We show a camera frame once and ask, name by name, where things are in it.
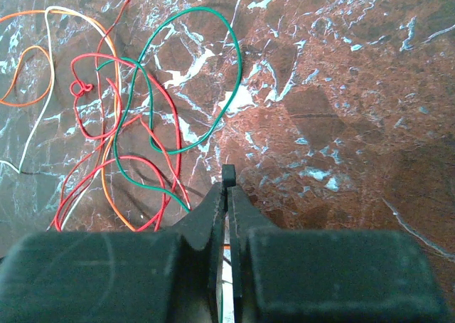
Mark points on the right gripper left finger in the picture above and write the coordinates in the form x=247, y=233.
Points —
x=168, y=276

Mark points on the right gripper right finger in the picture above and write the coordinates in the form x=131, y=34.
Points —
x=326, y=275

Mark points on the black zip tie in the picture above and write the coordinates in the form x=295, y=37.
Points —
x=229, y=178

